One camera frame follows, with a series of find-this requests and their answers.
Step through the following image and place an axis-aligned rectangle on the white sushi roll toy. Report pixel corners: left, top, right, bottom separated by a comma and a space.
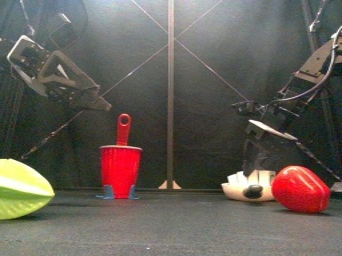
220, 169, 278, 203

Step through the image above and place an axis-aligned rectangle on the red glossy toy pepper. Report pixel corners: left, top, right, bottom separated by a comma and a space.
270, 165, 332, 214

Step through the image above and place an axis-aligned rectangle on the red ribbed plastic cup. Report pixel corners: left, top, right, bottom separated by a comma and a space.
97, 144, 144, 200

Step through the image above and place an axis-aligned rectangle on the green toy leaf vegetable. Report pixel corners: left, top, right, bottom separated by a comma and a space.
0, 158, 56, 221

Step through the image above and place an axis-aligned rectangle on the blue cup holder base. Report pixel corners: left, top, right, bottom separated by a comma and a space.
95, 184, 141, 201

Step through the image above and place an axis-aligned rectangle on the red utensil handle with hole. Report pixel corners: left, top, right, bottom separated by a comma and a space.
115, 113, 133, 147

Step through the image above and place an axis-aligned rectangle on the vertical metal frame post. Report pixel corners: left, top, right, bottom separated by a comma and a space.
165, 0, 176, 190

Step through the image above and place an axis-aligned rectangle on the metal post base bracket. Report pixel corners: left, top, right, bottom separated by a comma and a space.
157, 179, 183, 191

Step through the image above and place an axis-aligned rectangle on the dark side frame post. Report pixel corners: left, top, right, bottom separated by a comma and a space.
300, 0, 328, 54

